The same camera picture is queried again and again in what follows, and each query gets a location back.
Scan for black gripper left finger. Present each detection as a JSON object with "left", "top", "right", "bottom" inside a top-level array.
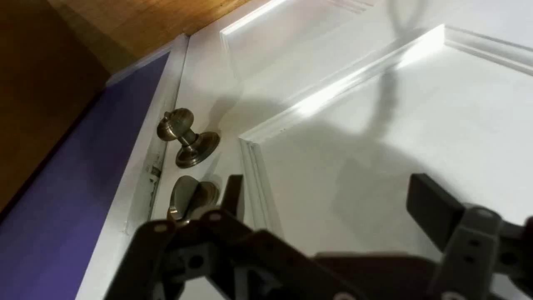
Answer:
[{"left": 106, "top": 173, "right": 364, "bottom": 300}]

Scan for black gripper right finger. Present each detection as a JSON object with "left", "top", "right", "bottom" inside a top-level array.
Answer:
[{"left": 405, "top": 172, "right": 533, "bottom": 300}]

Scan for white panel door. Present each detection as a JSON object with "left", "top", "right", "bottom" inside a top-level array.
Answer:
[{"left": 149, "top": 0, "right": 533, "bottom": 300}]

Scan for brass door knob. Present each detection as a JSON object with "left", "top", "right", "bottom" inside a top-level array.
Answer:
[{"left": 156, "top": 107, "right": 222, "bottom": 170}]

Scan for white door frame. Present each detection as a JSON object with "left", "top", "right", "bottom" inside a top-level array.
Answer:
[{"left": 74, "top": 33, "right": 191, "bottom": 300}]

